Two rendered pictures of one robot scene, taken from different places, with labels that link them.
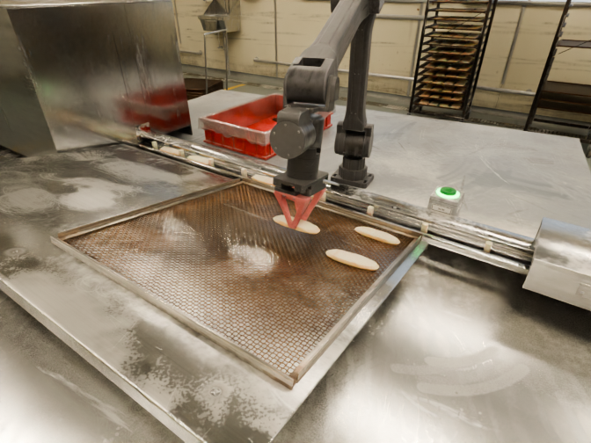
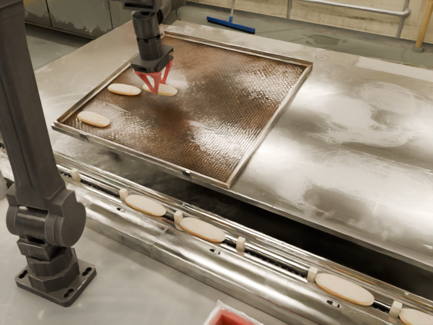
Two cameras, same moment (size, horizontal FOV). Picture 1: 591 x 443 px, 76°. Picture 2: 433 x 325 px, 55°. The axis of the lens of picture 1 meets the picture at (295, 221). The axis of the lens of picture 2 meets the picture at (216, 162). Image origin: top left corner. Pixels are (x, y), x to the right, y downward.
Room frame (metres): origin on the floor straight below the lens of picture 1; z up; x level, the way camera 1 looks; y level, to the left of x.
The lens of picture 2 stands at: (1.59, 0.07, 1.45)
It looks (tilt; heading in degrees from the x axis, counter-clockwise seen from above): 37 degrees down; 175
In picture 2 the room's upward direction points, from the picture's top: 1 degrees clockwise
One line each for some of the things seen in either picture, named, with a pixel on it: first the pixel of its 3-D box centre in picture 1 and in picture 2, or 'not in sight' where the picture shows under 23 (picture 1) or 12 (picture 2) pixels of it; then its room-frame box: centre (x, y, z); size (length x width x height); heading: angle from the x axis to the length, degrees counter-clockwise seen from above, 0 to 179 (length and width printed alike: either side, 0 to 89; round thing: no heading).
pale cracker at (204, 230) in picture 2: (266, 179); (202, 228); (1.01, 0.09, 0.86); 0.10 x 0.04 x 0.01; 56
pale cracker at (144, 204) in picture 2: not in sight; (145, 204); (0.93, -0.03, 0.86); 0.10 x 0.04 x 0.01; 56
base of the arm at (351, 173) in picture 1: (353, 168); (52, 264); (1.09, -0.18, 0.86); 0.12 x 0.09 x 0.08; 62
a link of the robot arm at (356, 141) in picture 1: (355, 147); (46, 224); (1.06, -0.18, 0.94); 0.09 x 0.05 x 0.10; 160
